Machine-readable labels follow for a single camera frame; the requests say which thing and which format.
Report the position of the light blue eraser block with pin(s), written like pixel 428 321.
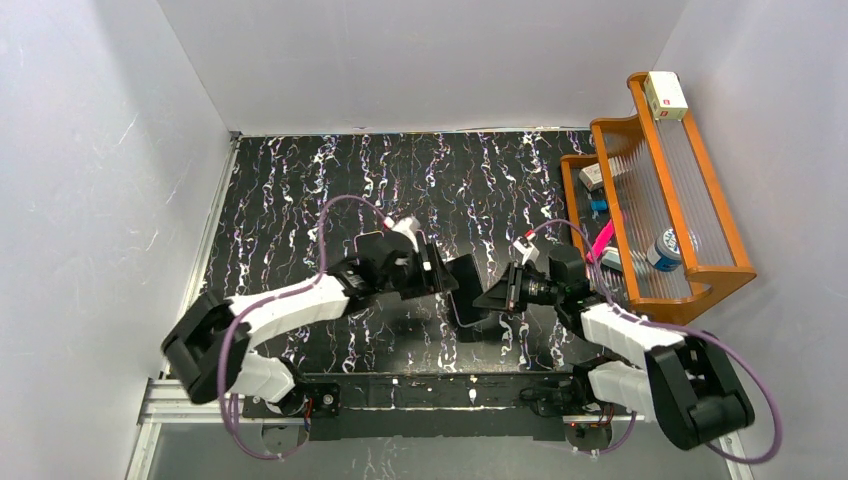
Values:
pixel 611 259

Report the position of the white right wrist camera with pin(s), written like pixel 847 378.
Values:
pixel 525 249

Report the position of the orange wooden shelf rack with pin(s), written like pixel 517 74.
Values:
pixel 659 175

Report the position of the clear magsafe phone case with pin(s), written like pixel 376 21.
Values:
pixel 454 311

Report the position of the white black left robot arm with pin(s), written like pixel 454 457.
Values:
pixel 211 347

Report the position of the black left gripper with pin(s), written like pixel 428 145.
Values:
pixel 432 269

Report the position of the grey white small box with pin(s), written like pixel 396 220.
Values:
pixel 591 177

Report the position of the blue white tape roll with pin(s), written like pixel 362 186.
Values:
pixel 664 253

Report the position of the beige phone case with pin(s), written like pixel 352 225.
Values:
pixel 372 252

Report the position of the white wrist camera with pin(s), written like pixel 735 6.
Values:
pixel 409 227
pixel 525 249

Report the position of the white box with red label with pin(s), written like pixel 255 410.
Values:
pixel 665 96

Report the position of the pink highlighter marker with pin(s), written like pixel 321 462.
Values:
pixel 602 241

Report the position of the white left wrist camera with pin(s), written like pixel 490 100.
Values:
pixel 409 227

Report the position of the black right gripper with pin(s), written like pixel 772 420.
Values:
pixel 515 288

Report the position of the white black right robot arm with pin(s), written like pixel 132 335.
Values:
pixel 684 383

